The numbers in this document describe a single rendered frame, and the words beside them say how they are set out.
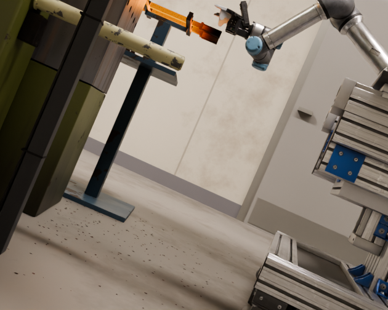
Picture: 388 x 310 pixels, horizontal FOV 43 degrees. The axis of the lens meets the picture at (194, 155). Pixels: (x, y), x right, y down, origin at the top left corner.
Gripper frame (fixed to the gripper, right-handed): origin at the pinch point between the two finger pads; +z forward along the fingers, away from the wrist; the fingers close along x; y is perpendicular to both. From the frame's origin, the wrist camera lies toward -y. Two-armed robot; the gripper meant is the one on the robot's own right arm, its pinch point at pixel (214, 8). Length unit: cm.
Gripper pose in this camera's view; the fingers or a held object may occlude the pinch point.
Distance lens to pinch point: 239.5
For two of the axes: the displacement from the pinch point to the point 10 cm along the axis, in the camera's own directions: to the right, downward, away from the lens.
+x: 0.1, -0.1, 10.0
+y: -4.0, 9.2, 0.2
